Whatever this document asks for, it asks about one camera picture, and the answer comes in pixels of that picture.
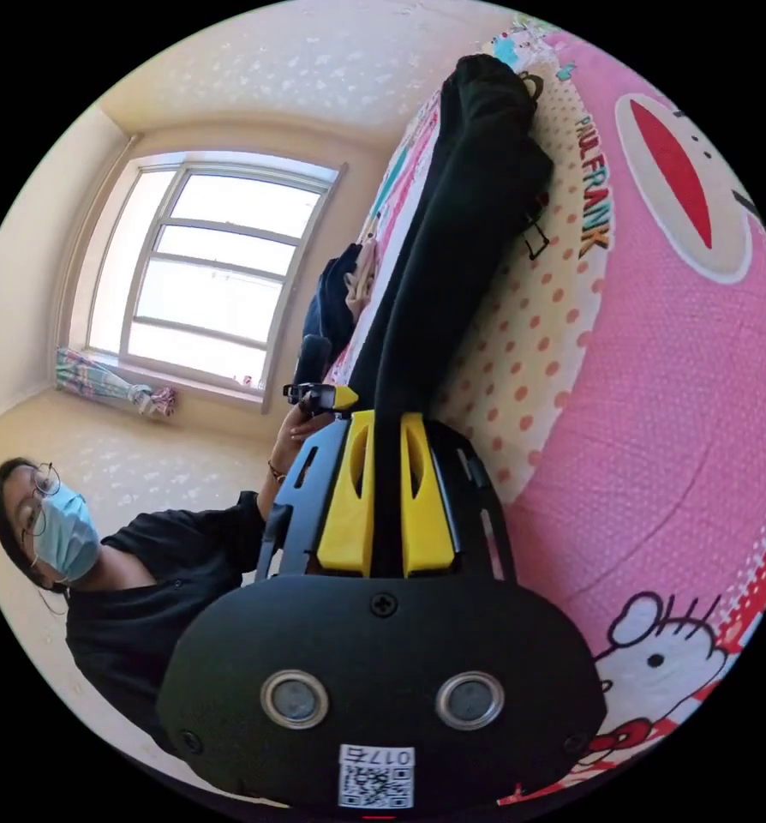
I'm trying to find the bed with pink printed sheet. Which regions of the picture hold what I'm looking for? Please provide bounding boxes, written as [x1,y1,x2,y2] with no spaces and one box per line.
[328,19,766,808]

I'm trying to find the person's left hand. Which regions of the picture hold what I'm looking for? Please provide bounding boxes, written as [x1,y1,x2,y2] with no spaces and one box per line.
[272,407,334,476]

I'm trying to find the striped curtain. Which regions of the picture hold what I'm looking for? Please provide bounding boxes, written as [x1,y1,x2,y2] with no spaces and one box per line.
[55,346,178,420]

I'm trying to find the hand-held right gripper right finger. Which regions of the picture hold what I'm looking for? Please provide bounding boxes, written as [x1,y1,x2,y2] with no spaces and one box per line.
[399,411,457,579]

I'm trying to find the pile of clothes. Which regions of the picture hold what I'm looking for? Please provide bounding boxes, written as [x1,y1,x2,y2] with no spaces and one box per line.
[302,238,381,363]

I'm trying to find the black pants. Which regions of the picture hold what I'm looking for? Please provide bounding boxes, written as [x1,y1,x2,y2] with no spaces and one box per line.
[349,53,556,577]

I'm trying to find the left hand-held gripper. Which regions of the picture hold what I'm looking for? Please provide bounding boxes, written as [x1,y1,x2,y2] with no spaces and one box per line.
[282,381,361,420]

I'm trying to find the window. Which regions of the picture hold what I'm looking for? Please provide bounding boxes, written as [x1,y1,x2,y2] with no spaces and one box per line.
[53,150,350,414]

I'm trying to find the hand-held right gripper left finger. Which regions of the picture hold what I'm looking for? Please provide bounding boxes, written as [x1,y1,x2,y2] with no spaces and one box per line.
[315,410,378,578]

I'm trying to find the person's body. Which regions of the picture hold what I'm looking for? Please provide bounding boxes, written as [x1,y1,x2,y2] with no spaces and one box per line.
[0,456,276,754]

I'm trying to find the person's left forearm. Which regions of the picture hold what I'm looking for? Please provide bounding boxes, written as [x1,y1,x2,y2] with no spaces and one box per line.
[255,461,289,517]

